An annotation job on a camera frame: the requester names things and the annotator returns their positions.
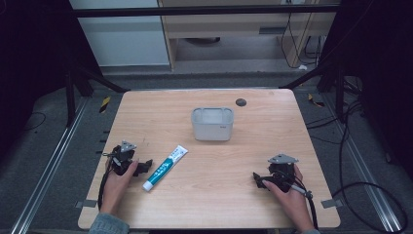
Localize white and teal toothpaste tube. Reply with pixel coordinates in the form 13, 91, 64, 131
141, 144, 190, 193

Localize wooden desk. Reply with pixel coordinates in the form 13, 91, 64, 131
157, 0, 341, 70

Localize person's right hand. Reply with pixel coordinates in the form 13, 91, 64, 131
261, 164, 317, 234

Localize black metal frame bar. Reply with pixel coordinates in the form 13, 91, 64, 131
71, 4, 341, 19

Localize black hanging cables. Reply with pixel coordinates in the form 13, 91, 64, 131
280, 2, 327, 70

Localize black metal stand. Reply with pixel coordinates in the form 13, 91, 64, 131
279, 61, 347, 122
63, 61, 131, 129

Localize person's left hand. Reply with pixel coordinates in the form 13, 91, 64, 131
99, 158, 140, 216

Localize grey plastic storage box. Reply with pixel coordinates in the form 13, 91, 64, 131
190, 106, 236, 142

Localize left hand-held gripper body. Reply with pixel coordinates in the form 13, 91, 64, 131
111, 139, 137, 176

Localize black floor cable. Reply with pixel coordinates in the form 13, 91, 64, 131
330, 100, 409, 234

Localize white cabinet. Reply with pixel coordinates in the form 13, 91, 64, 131
68, 0, 171, 68

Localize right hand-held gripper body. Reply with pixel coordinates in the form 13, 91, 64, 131
267, 153, 300, 193

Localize aluminium floor rail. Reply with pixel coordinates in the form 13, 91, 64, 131
9, 97, 90, 234
320, 92, 403, 234

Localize left hand-held gripper cable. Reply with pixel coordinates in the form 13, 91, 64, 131
96, 151, 115, 212

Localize hand-held gripper cable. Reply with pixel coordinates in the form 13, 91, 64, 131
287, 181, 320, 231
96, 151, 115, 212

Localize right hand-held gripper cable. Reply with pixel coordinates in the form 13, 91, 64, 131
287, 181, 320, 231

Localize black and yellow tape strip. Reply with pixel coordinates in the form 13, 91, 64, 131
307, 93, 325, 109
98, 95, 112, 115

